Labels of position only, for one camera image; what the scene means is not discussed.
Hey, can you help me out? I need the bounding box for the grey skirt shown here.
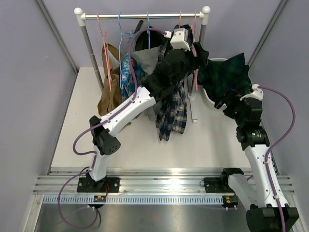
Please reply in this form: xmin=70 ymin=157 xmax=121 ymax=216
xmin=131 ymin=20 xmax=165 ymax=121

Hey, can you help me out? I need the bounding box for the dark green plaid skirt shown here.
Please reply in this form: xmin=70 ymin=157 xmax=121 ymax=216
xmin=194 ymin=42 xmax=252 ymax=103

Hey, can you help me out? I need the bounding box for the pink wire hanger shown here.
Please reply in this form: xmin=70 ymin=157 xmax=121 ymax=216
xmin=178 ymin=11 xmax=182 ymax=29
xmin=191 ymin=12 xmax=198 ymax=94
xmin=97 ymin=13 xmax=112 ymax=92

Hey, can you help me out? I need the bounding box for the blue wire hanger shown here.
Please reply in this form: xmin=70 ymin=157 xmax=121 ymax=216
xmin=117 ymin=12 xmax=134 ymax=90
xmin=146 ymin=11 xmax=151 ymax=49

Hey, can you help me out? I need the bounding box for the blue floral skirt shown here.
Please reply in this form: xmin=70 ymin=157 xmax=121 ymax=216
xmin=121 ymin=54 xmax=148 ymax=102

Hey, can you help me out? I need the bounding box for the navy white plaid skirt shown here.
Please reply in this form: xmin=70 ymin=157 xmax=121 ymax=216
xmin=156 ymin=24 xmax=193 ymax=141

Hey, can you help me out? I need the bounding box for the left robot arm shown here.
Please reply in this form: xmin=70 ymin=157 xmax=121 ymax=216
xmin=86 ymin=49 xmax=208 ymax=192

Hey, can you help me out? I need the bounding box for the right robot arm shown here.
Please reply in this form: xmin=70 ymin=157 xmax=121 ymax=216
xmin=215 ymin=89 xmax=299 ymax=232

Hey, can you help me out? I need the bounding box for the tan brown skirt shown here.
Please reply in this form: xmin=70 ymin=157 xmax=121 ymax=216
xmin=98 ymin=44 xmax=124 ymax=116

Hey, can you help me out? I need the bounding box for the white perforated plastic basket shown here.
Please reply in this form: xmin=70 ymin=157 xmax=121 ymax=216
xmin=202 ymin=57 xmax=227 ymax=107

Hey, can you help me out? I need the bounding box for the metal clothes rack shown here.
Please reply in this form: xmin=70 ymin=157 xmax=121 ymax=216
xmin=74 ymin=6 xmax=211 ymax=130

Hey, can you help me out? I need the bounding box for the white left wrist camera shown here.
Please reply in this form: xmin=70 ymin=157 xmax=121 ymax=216
xmin=164 ymin=28 xmax=191 ymax=51

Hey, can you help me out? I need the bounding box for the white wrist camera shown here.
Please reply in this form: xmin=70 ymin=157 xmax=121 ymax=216
xmin=240 ymin=84 xmax=264 ymax=101
xmin=164 ymin=28 xmax=191 ymax=51

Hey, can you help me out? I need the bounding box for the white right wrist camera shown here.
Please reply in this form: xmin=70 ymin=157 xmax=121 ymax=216
xmin=240 ymin=84 xmax=264 ymax=101

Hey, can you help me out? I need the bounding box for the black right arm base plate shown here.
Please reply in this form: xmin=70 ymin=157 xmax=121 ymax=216
xmin=203 ymin=177 xmax=234 ymax=193

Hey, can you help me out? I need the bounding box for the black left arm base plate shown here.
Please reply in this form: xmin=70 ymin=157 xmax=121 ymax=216
xmin=77 ymin=177 xmax=120 ymax=193

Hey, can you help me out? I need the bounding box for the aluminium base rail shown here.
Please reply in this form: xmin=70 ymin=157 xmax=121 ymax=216
xmin=33 ymin=169 xmax=296 ymax=196

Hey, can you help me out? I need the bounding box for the white slotted cable duct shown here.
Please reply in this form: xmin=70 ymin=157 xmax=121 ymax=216
xmin=43 ymin=194 xmax=223 ymax=205

